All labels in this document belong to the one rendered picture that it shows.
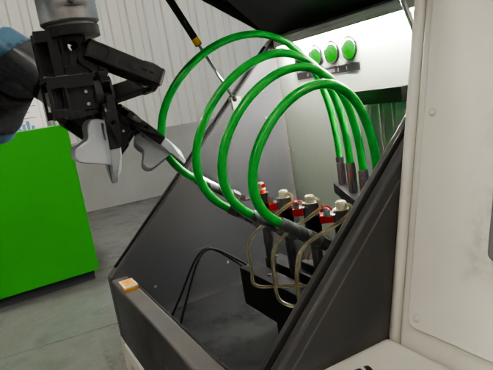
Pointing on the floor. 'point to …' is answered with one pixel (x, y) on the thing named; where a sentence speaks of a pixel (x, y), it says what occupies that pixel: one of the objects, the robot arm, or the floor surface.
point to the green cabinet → (42, 217)
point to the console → (447, 189)
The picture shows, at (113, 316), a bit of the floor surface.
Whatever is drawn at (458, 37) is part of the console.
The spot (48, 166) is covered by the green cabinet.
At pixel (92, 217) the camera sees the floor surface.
